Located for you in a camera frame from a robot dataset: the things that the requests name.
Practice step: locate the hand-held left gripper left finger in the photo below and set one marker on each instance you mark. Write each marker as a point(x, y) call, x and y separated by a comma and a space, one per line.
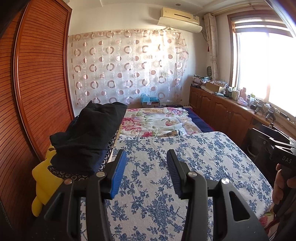
point(119, 173)

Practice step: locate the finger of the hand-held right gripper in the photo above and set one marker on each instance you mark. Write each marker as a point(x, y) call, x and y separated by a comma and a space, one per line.
point(279, 134)
point(263, 136)

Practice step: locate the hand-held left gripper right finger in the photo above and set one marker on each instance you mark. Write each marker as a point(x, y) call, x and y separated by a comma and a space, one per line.
point(173, 173)

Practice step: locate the black printed t-shirt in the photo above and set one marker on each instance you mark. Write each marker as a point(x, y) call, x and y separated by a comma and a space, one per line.
point(87, 134)

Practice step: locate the person's right hand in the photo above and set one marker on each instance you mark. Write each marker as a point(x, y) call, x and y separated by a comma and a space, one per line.
point(278, 178)

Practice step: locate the navy folded garment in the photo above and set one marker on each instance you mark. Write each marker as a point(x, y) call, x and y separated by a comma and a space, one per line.
point(105, 155)

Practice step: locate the black gadget on stand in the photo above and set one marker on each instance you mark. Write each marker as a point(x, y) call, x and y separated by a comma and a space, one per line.
point(270, 113)
point(259, 107)

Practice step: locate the blue floral white sheet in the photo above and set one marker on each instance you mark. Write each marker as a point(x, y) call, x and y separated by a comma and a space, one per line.
point(208, 157)

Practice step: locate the pink figurine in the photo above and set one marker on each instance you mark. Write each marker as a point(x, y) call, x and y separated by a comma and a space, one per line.
point(242, 97)

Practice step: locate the circle-patterned folded garment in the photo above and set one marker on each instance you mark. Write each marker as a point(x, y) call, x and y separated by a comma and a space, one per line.
point(69, 175)

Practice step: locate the white jar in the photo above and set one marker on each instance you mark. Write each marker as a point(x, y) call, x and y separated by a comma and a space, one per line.
point(235, 95)

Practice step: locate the wooden low cabinet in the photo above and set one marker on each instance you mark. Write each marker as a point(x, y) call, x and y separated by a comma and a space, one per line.
point(219, 109)

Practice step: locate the pink floral bedsheet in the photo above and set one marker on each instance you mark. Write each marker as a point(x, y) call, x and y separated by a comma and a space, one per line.
point(150, 120)

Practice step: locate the navy blanket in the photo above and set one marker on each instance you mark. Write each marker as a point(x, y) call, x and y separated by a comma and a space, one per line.
point(198, 120)

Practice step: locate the red patterned cloth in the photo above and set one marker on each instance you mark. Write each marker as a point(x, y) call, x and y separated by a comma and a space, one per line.
point(268, 219)

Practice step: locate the wooden framed window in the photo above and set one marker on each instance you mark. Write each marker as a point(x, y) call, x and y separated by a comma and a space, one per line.
point(259, 69)

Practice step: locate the black flat box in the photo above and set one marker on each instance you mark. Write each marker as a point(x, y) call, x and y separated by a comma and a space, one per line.
point(174, 106)

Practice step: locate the cardboard box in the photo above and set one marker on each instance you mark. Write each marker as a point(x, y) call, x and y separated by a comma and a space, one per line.
point(215, 87)

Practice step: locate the yellow cloth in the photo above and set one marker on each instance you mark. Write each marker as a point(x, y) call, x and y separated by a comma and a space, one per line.
point(46, 185)

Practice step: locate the blue plastic bag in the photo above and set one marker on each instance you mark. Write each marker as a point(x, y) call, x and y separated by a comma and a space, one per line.
point(149, 97)

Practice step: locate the dark oval fan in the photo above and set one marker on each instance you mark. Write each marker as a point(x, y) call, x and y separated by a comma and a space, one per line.
point(209, 71)

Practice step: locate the pile of packets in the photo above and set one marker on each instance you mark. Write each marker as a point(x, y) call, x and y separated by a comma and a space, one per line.
point(200, 81)

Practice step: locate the sheer circle-patterned curtain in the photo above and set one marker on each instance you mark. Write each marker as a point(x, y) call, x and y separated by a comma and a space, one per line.
point(127, 69)

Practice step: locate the white patterned window curtain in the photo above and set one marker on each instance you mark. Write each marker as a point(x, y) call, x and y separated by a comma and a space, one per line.
point(211, 41)

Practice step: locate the wooden slatted wardrobe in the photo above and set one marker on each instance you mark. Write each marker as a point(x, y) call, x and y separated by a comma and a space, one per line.
point(34, 81)

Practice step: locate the white air deflector panel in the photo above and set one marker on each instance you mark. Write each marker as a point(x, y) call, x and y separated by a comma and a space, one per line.
point(180, 28)

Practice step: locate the beige air conditioner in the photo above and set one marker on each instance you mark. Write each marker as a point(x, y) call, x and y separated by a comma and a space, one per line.
point(180, 15)

